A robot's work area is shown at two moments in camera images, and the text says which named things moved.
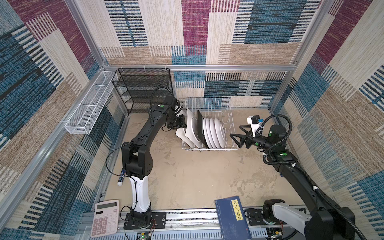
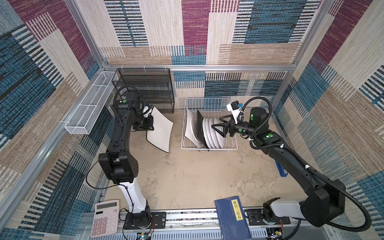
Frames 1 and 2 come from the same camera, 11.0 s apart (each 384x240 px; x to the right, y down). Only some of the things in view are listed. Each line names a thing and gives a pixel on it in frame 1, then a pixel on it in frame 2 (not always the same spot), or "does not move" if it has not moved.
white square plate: x=191 y=131 does not move
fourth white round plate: x=218 y=133 does not move
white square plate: x=180 y=132 to x=161 y=136
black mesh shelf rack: x=141 y=89 does not move
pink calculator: x=105 y=221 does not move
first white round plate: x=205 y=133 does not move
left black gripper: x=181 y=122 to x=149 y=126
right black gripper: x=248 y=137 to x=231 y=126
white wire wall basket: x=81 y=121 does not move
